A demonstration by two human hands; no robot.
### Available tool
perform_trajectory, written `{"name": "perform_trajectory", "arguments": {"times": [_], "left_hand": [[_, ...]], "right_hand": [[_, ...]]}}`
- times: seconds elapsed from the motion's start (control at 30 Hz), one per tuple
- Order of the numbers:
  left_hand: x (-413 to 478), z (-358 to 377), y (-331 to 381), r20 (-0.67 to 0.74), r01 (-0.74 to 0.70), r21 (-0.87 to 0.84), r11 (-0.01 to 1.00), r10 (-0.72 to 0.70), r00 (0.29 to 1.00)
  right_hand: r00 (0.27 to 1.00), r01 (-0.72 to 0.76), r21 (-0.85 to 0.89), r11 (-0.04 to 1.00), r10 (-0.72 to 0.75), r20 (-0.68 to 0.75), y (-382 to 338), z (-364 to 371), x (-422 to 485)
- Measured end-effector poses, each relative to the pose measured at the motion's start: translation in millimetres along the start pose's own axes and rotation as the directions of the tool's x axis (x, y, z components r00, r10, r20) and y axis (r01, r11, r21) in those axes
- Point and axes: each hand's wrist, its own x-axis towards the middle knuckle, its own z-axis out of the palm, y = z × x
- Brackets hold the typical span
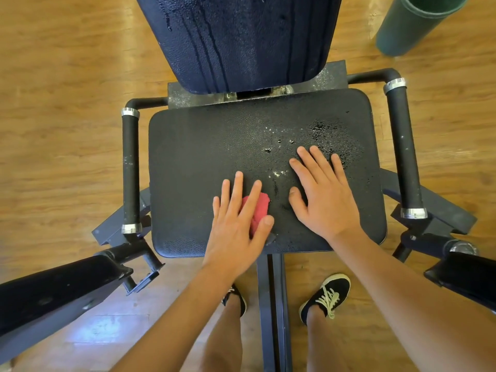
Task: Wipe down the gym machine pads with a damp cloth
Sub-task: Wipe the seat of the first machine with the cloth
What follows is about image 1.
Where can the person's right leg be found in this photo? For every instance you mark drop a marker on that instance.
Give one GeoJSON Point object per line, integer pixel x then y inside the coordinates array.
{"type": "Point", "coordinates": [322, 348]}

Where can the person's right hand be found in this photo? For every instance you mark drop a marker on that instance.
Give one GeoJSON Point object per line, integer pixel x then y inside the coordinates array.
{"type": "Point", "coordinates": [325, 201]}

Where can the person's right black shoe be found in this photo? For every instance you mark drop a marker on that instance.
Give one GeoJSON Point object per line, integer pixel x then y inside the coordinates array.
{"type": "Point", "coordinates": [325, 296]}

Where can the pink cleaning cloth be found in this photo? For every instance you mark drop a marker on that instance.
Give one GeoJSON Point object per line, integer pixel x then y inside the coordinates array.
{"type": "Point", "coordinates": [262, 207]}

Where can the person's left leg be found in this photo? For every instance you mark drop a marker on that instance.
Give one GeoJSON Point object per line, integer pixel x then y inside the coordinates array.
{"type": "Point", "coordinates": [225, 341]}

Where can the person's leg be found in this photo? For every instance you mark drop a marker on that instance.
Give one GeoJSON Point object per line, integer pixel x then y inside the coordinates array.
{"type": "Point", "coordinates": [225, 341]}
{"type": "Point", "coordinates": [322, 348]}

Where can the person's left black shoe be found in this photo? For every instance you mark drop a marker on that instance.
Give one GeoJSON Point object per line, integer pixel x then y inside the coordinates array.
{"type": "Point", "coordinates": [235, 298]}

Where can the person's black shoe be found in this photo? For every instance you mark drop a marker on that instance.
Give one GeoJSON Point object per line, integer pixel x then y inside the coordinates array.
{"type": "Point", "coordinates": [235, 298]}
{"type": "Point", "coordinates": [325, 296]}

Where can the person's right forearm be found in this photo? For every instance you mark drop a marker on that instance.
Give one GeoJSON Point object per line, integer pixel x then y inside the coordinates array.
{"type": "Point", "coordinates": [418, 302]}

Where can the dark green plastic bucket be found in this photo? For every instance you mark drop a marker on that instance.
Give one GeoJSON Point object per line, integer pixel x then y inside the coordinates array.
{"type": "Point", "coordinates": [415, 23]}

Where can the person's left forearm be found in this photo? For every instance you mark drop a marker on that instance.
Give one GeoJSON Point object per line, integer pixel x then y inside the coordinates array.
{"type": "Point", "coordinates": [174, 325]}

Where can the person's left hand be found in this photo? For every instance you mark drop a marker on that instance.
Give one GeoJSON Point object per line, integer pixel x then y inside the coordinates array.
{"type": "Point", "coordinates": [232, 236]}

